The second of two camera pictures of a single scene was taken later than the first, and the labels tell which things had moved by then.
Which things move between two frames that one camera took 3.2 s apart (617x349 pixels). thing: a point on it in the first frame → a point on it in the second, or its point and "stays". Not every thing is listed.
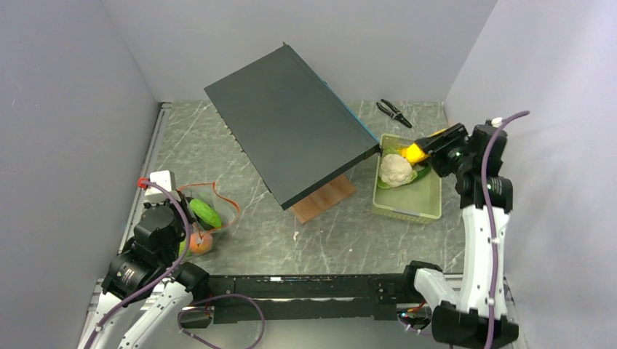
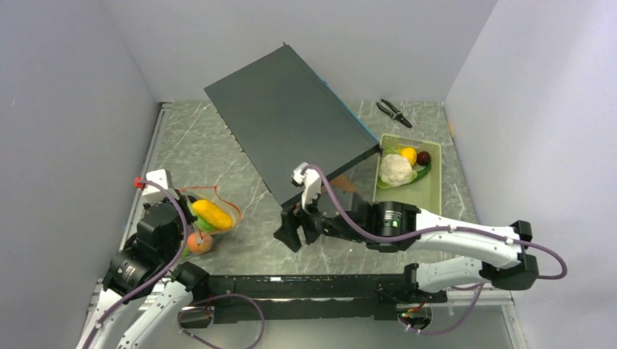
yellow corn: [415, 154] → [210, 217]
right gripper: [437, 145] → [292, 219]
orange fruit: [200, 243] stays
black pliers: [396, 114] stays
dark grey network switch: [297, 132] stays
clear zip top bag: [212, 214] stays
